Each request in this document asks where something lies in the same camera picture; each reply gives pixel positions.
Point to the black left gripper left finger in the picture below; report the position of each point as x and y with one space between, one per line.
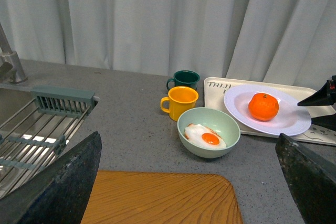
59 193

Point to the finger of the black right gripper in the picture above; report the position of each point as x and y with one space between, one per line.
324 96
327 121

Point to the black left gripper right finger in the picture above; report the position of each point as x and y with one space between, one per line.
310 179

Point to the orange fruit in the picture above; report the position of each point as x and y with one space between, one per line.
263 107

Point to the white round plate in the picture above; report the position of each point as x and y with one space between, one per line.
291 119

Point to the wooden cutting board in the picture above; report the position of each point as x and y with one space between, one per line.
144 197

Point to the cream bear tray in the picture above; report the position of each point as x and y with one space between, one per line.
215 88

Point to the metal sink drying rack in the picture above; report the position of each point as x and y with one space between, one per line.
39 129

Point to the white curtain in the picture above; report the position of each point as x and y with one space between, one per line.
278 41

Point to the light green bowl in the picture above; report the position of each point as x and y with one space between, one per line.
216 120

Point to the fried egg toy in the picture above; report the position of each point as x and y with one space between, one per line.
203 136

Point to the metal faucet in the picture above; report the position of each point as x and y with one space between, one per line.
11 67

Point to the yellow mug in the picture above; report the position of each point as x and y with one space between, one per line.
178 100

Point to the dark green mug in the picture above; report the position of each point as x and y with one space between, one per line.
186 78

